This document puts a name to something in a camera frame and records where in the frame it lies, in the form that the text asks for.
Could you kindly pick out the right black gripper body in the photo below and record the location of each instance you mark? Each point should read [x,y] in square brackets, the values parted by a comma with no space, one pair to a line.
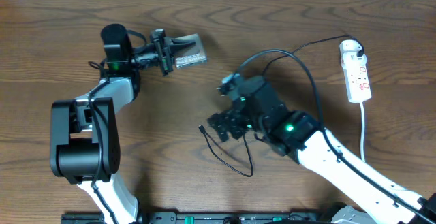
[259,122]

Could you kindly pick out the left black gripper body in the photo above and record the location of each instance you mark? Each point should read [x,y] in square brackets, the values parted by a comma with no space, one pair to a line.
[152,54]

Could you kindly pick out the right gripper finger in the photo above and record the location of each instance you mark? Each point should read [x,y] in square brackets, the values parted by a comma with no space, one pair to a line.
[221,124]
[239,127]

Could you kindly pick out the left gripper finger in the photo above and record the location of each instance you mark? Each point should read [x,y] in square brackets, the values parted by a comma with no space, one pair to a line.
[184,54]
[174,43]

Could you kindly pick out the Galaxy smartphone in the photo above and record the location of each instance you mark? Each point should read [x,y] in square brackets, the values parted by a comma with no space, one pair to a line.
[200,57]

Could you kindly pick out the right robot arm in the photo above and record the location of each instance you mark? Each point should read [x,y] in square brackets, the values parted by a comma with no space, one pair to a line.
[297,135]

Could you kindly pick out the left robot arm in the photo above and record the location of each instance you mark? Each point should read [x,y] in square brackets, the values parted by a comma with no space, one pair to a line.
[84,139]

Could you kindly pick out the white USB charger plug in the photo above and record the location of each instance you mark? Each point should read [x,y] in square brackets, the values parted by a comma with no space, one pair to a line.
[350,45]

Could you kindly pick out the white power strip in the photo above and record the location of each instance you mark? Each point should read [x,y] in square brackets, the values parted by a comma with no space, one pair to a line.
[356,77]

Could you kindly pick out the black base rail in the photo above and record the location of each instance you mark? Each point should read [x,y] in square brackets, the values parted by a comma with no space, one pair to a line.
[248,218]

